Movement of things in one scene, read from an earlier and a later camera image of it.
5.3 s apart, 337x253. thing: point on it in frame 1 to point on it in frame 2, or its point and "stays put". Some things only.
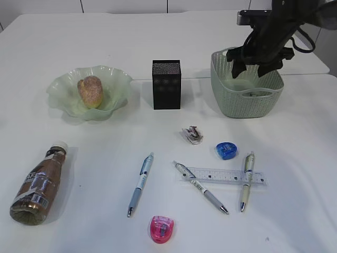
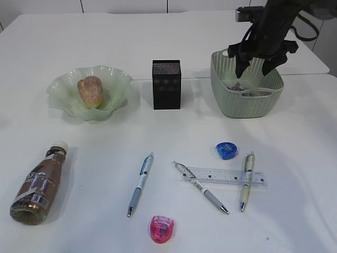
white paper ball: [192, 135] to [236, 87]
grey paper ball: [254, 94] stays put
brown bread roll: [91, 88] stays put
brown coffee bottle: [30, 206] stays put
